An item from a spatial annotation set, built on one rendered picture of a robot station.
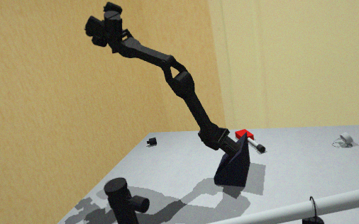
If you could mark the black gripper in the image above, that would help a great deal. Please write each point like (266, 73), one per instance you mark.
(101, 41)

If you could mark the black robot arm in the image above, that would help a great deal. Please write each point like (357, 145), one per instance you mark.
(182, 85)

